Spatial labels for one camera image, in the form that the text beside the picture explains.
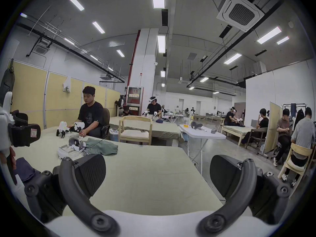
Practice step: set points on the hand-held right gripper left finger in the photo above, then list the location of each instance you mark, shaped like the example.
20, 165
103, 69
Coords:
81, 204

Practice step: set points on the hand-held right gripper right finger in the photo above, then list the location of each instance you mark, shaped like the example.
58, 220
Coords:
238, 206

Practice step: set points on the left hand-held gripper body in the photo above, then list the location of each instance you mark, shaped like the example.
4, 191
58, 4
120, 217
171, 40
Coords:
4, 132

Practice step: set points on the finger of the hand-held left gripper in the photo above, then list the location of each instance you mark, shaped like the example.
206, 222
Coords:
20, 118
22, 135

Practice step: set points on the person's left hand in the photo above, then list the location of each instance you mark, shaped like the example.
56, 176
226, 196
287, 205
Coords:
3, 158

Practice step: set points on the dark blue garment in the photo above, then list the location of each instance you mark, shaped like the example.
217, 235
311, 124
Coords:
24, 169

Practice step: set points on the dark hanging bag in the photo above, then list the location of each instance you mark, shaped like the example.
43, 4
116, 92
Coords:
7, 83

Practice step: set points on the spare hand-held gripper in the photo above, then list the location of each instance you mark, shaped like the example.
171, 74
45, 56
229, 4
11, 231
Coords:
62, 129

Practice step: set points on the grey and white headset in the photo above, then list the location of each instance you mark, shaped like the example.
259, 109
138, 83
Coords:
75, 142

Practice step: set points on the white hanging cloth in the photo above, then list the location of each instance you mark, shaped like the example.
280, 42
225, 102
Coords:
67, 85

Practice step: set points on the grey-green garment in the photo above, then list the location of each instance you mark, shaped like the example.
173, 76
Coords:
103, 147

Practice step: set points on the white folding table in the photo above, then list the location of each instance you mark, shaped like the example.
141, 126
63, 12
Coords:
201, 132

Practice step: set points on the black office chair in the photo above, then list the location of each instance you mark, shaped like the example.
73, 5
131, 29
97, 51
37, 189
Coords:
106, 122

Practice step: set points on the wooden chair with pale seat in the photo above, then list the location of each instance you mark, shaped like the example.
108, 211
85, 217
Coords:
135, 132

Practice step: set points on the black clothes rack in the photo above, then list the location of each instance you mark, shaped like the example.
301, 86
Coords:
296, 111

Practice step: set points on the red fire cabinet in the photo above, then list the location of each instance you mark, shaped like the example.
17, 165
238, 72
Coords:
134, 97

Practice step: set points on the wooden frame bed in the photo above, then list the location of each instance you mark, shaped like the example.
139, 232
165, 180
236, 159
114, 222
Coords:
238, 130

